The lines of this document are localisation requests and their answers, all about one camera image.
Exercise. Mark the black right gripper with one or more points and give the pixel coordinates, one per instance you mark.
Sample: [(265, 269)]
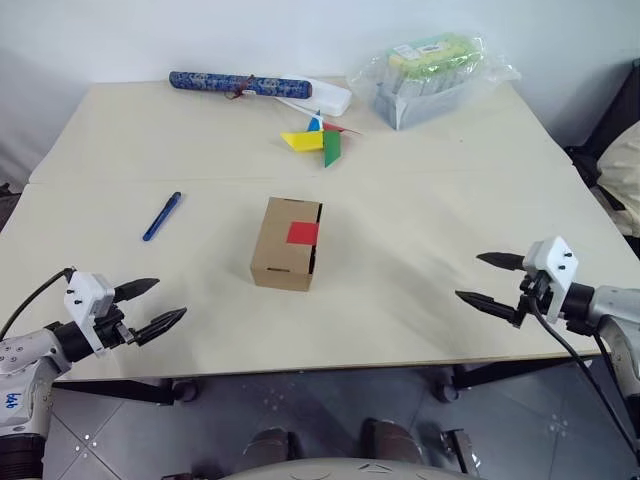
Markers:
[(532, 295)]

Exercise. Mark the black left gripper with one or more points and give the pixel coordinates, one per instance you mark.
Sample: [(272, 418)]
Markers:
[(112, 327)]

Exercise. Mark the brown cardboard box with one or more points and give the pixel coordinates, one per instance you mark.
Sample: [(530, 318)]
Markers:
[(272, 240)]

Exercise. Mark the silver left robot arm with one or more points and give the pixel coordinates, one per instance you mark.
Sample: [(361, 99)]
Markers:
[(25, 352)]

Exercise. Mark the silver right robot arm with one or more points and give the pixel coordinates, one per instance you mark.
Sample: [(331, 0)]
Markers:
[(615, 305)]

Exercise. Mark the black table foot bar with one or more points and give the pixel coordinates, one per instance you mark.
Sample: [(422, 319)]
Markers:
[(115, 390), (515, 374)]

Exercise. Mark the black table caster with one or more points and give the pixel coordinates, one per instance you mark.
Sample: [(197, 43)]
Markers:
[(445, 387), (186, 390)]

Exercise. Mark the red tape seal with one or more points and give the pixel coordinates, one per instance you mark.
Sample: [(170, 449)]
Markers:
[(302, 233)]

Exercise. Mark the dark floor mat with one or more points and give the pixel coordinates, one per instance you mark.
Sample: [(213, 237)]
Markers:
[(9, 205)]

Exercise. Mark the cream cushion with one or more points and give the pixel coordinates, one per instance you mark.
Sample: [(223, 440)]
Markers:
[(622, 170)]

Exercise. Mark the brown rounded shape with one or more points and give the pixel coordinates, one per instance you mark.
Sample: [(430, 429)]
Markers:
[(392, 440), (272, 445)]

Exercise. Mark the black chair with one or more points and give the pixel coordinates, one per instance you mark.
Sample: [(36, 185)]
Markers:
[(615, 110)]

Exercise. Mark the plastic bag of sponges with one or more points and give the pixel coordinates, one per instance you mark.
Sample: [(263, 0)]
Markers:
[(430, 75)]

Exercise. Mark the colourful paper pinwheel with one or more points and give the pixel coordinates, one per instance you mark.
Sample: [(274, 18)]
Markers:
[(300, 141)]

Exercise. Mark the blue patterned tube case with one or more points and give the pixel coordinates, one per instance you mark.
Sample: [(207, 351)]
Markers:
[(210, 81)]

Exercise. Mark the white plastic case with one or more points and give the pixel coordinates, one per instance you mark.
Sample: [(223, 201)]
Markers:
[(331, 100)]

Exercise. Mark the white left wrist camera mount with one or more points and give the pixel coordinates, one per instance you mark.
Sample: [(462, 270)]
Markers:
[(85, 292)]

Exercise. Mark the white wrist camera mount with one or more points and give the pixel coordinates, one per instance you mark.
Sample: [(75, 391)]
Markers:
[(555, 260), (85, 292)]

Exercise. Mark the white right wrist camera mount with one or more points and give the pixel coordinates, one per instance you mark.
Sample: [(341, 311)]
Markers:
[(555, 260)]

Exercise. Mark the dark metal bracket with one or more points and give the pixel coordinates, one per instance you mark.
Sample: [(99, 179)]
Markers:
[(460, 450)]

